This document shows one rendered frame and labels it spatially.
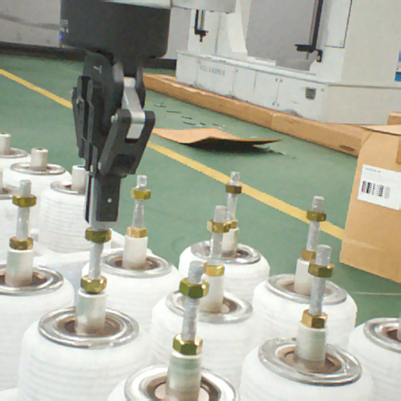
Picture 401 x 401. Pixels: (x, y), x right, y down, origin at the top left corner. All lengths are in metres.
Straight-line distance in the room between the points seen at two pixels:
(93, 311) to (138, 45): 0.20
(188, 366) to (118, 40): 0.22
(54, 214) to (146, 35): 0.54
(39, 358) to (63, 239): 0.47
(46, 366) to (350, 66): 3.28
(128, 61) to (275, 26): 7.23
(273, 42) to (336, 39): 3.98
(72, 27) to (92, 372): 0.24
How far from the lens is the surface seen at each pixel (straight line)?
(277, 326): 0.75
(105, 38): 0.56
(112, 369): 0.61
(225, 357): 0.68
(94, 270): 0.62
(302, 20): 7.93
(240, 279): 0.83
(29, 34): 6.88
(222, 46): 4.95
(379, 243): 1.77
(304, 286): 0.77
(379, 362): 0.68
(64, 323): 0.64
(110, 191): 0.59
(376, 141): 1.76
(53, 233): 1.08
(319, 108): 3.77
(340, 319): 0.76
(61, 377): 0.61
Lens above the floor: 0.49
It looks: 13 degrees down
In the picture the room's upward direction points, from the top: 6 degrees clockwise
